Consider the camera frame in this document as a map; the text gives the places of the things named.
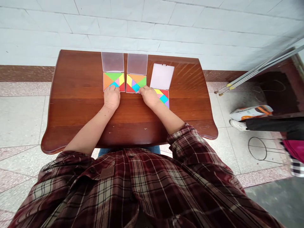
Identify person's left hand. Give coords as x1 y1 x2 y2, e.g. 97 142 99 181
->
103 85 121 111

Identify person's right hand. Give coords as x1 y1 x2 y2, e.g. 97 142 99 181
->
138 85 160 108

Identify set of coloured tangram pieces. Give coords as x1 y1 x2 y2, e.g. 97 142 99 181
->
154 89 170 109
103 72 125 92
126 74 147 93

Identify clear plastic hinged case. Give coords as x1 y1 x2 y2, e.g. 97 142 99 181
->
101 52 126 93
150 63 175 110
125 53 149 94

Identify brown wooden table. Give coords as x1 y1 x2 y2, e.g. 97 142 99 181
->
41 49 219 155

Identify person's legs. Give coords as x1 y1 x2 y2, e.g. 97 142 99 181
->
98 146 161 158

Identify person's body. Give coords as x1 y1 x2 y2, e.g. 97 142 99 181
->
7 123 285 228

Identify white and orange bag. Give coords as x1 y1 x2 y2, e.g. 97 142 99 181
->
230 104 274 121

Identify bundle of metal poles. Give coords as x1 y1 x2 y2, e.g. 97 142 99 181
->
214 38 304 97

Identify dark wooden cabinet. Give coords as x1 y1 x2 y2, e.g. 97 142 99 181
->
248 56 304 120

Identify pink cloth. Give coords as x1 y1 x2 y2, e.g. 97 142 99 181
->
281 139 304 178

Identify black wire stand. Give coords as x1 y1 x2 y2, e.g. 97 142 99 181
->
248 136 293 165

